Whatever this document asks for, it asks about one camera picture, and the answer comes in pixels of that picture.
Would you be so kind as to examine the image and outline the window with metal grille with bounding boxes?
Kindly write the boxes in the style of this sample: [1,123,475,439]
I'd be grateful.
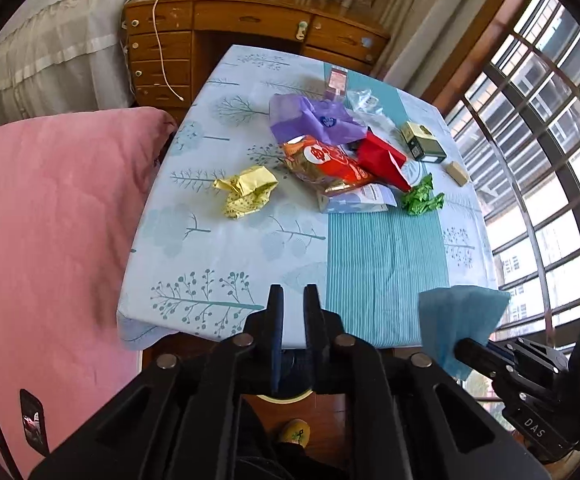
[422,0,580,361]

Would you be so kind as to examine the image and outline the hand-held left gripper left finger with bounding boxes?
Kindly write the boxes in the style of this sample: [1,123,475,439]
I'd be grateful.
[27,284,285,480]

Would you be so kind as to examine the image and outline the orange snack bag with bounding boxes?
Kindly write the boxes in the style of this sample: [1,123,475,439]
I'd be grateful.
[281,135,377,197]

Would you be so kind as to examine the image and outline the green chocolate box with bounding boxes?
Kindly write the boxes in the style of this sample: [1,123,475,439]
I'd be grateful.
[401,121,446,163]

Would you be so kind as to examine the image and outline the clear plastic bag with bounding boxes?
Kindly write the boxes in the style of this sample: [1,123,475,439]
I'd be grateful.
[345,87,388,121]

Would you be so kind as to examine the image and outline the purple plastic bag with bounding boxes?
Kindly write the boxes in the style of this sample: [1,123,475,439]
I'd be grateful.
[269,94,371,145]

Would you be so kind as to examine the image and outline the wooden desk with drawers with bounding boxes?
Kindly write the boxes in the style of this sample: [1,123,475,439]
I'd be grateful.
[122,0,391,111]

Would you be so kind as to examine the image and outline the pink strawberry carton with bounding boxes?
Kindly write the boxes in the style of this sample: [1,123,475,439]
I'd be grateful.
[323,66,349,103]

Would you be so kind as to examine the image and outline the white cable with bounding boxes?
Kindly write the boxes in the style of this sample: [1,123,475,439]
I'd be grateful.
[152,0,185,103]

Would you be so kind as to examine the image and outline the black phone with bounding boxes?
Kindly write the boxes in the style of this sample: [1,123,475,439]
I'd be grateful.
[20,389,50,457]

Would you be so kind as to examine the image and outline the person's dark pants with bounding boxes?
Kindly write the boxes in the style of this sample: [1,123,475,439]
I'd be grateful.
[270,442,351,480]

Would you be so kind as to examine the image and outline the white and blue packet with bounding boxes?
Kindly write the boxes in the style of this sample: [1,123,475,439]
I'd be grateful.
[317,183,398,214]

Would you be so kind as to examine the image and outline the pale curtain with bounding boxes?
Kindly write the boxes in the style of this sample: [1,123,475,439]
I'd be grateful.
[372,0,510,93]

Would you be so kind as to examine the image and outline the red packet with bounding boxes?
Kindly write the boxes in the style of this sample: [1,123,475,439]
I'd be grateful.
[355,130,415,193]

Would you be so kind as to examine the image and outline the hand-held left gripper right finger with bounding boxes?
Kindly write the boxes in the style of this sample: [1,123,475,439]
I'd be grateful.
[304,284,550,480]

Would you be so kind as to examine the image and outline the yellow embroidered slipper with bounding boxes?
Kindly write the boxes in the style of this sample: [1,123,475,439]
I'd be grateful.
[277,419,311,448]

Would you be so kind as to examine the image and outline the small beige block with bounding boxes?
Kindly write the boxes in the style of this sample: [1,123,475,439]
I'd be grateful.
[444,161,470,185]

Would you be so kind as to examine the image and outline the blue cloth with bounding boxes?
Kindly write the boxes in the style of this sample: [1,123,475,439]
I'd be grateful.
[418,285,512,381]

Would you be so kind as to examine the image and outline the yellow wrapper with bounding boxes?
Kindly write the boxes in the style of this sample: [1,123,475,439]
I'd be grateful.
[213,165,279,220]

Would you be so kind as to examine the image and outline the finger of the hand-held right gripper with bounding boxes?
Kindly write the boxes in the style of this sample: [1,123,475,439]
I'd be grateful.
[487,342,520,365]
[454,338,509,379]

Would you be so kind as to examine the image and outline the green wrapper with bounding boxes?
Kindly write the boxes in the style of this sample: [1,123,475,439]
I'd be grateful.
[401,173,445,217]

